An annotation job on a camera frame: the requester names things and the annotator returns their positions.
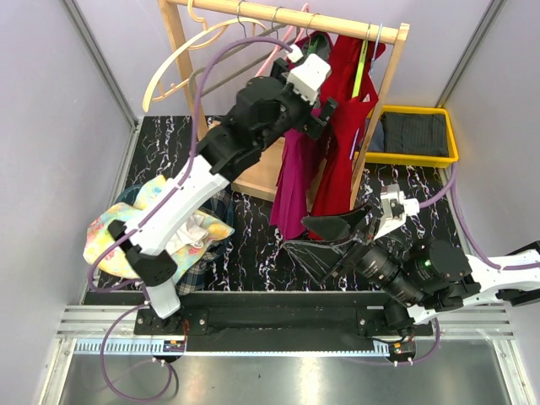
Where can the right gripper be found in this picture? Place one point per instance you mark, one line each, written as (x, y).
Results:
(321, 258)

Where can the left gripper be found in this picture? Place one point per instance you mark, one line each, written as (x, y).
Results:
(309, 121)

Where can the grey garment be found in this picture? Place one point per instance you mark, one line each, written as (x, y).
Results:
(323, 47)

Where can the magenta skirt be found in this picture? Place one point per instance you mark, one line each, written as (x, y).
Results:
(301, 160)

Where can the grey hanger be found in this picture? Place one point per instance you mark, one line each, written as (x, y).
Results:
(236, 62)

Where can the navy plaid skirt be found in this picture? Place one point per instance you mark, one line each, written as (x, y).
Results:
(218, 222)

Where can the white garment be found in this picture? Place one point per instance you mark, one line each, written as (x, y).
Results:
(191, 233)

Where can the floral pastel garment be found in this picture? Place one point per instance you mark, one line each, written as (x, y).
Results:
(98, 238)

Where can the green hanger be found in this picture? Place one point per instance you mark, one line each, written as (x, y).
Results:
(313, 44)

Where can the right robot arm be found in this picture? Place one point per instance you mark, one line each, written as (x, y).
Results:
(433, 277)

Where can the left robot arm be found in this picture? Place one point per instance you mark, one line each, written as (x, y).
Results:
(264, 111)

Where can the yellow-green hanger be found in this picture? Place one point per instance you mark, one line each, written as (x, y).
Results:
(360, 69)

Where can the red skirt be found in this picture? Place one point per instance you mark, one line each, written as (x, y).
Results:
(346, 127)

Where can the blue-grey folded cloth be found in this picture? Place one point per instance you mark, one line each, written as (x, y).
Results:
(377, 143)

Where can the yellow plastic bin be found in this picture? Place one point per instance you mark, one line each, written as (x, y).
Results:
(414, 159)

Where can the dark striped folded cloth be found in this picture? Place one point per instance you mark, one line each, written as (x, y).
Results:
(415, 134)

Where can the teal transparent basin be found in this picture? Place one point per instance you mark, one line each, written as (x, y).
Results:
(126, 194)

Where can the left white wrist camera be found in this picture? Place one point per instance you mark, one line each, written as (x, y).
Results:
(308, 77)

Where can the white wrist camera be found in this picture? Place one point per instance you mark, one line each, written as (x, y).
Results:
(396, 208)
(308, 77)

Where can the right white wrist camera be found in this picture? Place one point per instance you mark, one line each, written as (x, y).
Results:
(396, 208)

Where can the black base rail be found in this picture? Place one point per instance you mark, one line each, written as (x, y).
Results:
(288, 323)

